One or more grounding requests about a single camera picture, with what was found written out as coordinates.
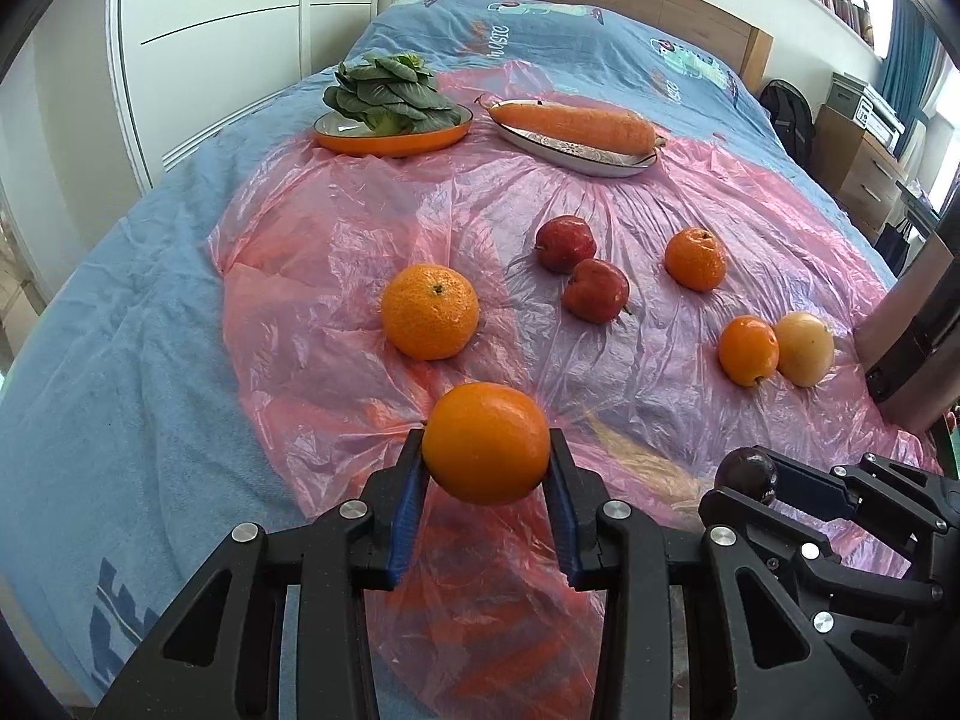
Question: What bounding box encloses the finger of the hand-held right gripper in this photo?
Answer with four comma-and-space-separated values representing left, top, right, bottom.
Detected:
776, 454, 960, 535
699, 486, 940, 638

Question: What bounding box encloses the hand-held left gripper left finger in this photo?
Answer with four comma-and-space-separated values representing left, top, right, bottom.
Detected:
94, 429, 432, 720

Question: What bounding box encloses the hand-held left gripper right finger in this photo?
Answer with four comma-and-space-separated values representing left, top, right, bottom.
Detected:
546, 427, 871, 720

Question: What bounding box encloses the dark purple plum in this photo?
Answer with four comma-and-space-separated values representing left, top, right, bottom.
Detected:
712, 447, 779, 505

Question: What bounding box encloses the smooth round orange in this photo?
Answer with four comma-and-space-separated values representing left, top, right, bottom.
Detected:
421, 382, 552, 506

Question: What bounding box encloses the yellowish citrus fruit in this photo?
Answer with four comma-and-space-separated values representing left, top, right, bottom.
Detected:
772, 312, 836, 389

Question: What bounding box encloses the small smooth orange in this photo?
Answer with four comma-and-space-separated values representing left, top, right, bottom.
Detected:
718, 315, 781, 389

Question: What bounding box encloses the large bumpy mandarin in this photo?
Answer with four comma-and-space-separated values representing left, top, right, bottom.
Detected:
380, 263, 481, 362

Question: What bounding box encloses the red apple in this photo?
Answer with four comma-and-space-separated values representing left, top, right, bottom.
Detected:
562, 258, 632, 325
535, 215, 599, 275

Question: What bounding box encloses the dark tote bag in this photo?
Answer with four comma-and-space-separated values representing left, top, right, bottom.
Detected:
877, 221, 920, 278

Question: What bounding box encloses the small bumpy mandarin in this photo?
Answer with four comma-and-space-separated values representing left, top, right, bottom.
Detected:
664, 227, 728, 293

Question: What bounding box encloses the desk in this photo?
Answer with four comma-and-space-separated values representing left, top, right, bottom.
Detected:
896, 180, 944, 230

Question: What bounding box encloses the blue printed bed blanket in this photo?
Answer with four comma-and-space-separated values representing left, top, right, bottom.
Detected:
0, 0, 953, 706

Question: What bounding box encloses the wooden dresser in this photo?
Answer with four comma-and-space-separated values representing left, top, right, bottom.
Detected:
814, 105, 908, 241

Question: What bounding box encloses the pink plastic sheet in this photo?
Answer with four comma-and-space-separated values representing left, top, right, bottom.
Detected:
206, 60, 938, 720

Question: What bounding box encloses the oval patterned plate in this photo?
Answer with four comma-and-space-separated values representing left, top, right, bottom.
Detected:
491, 116, 661, 179

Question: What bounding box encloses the black backpack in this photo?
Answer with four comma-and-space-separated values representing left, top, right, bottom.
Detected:
759, 79, 817, 166

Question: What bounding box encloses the orange round plate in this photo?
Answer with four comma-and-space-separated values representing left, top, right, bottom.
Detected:
313, 106, 475, 160

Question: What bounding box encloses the white printer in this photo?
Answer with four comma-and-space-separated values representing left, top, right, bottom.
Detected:
829, 73, 905, 147

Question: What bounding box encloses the large carrot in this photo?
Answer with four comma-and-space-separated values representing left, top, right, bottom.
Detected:
476, 95, 668, 155

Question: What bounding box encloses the green bok choy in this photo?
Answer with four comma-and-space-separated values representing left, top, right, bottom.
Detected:
324, 52, 462, 137

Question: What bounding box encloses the teal curtain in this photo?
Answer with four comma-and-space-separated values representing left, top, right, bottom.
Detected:
877, 0, 947, 140

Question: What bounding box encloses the white wardrobe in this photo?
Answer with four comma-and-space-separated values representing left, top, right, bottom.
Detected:
105, 0, 430, 192

